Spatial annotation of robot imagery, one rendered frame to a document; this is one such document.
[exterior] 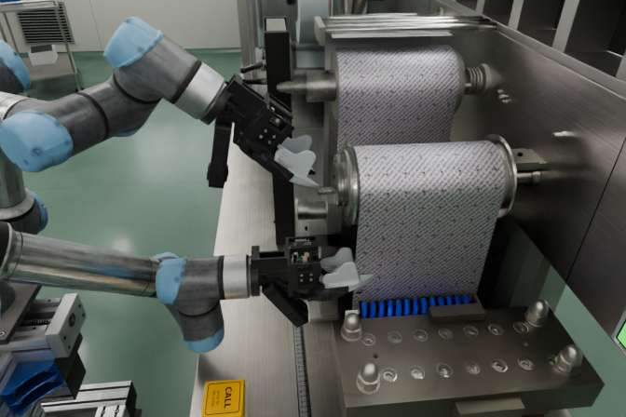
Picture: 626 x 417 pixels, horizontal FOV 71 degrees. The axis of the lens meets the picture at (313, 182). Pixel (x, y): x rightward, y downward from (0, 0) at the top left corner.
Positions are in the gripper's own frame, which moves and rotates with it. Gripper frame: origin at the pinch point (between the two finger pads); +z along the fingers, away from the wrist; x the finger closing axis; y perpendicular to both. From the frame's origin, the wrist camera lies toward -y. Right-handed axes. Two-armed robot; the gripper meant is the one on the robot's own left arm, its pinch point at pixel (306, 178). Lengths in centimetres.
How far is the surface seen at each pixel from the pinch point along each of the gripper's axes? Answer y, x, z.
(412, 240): 4.2, -7.2, 18.9
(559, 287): 10, 6, 70
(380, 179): 9.3, -6.0, 6.6
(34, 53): -226, 420, -136
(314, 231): -8.5, 1.0, 8.8
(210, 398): -37.5, -16.8, 7.3
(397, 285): -4.7, -7.2, 24.3
